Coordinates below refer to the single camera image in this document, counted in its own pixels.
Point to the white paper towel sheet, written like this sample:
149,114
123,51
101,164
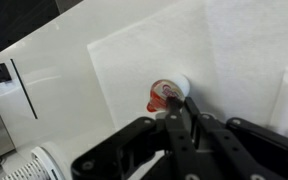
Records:
234,53

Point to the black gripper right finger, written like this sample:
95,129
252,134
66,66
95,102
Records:
242,149

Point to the white round cup tray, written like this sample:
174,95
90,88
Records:
48,168

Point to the tall stack paper cups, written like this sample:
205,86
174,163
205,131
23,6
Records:
33,170

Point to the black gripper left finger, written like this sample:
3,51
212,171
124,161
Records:
119,156

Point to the white coffee creamer pod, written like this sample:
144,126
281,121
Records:
174,86

